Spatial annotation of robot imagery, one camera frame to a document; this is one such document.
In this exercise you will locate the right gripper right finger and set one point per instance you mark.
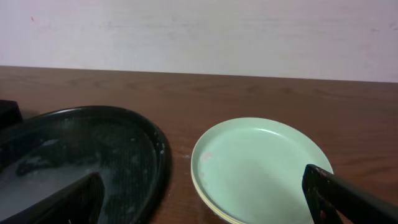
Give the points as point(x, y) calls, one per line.
point(327, 196)

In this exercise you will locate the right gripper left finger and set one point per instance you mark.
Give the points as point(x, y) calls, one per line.
point(79, 202)

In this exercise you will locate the mint plate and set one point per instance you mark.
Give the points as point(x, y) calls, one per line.
point(253, 169)

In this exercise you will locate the black round tray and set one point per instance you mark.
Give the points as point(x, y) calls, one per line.
point(43, 154)

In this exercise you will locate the black rectangular tray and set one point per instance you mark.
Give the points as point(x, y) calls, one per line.
point(10, 113)

